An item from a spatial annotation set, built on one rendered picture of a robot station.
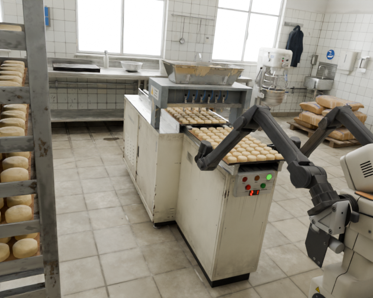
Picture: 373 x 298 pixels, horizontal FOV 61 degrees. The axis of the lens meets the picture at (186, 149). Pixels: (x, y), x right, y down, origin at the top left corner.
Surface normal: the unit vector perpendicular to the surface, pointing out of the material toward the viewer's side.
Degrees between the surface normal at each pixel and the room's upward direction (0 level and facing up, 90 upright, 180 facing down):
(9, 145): 90
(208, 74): 115
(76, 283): 0
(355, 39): 90
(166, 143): 90
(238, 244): 90
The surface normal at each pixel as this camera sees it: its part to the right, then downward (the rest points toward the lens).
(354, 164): -0.93, 0.04
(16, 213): 0.10, -0.93
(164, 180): 0.36, 0.37
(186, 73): 0.29, 0.72
